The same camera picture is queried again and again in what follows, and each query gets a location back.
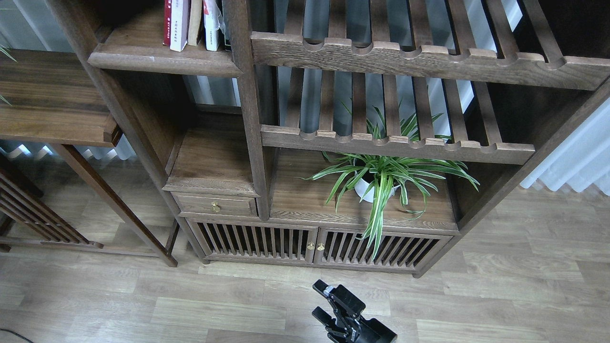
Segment dark upright book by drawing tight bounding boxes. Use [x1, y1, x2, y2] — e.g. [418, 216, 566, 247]
[220, 0, 232, 51]

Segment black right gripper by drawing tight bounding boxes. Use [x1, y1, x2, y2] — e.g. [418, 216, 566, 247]
[312, 280, 398, 343]

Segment white lilac paperback book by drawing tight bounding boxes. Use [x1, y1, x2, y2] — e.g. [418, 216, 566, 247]
[169, 0, 191, 52]

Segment dark wooden bookshelf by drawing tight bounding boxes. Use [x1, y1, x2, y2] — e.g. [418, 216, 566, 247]
[47, 0, 609, 277]

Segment white curtain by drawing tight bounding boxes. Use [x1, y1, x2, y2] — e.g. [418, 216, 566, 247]
[520, 99, 610, 195]

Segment tan upright book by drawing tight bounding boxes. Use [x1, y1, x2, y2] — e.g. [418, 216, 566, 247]
[187, 0, 204, 46]

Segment spider plant in white pot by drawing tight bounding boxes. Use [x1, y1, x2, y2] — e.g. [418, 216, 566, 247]
[299, 101, 480, 260]

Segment white plastic-wrapped upright book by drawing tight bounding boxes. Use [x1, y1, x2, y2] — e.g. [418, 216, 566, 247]
[203, 0, 223, 51]

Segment wooden side table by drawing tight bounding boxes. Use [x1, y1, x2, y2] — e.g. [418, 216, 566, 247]
[0, 49, 179, 267]

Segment brass cabinet door knobs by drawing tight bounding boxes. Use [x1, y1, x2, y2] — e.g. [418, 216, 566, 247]
[306, 242, 325, 251]

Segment red paperback book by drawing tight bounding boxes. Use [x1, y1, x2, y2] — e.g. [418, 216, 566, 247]
[162, 0, 172, 46]

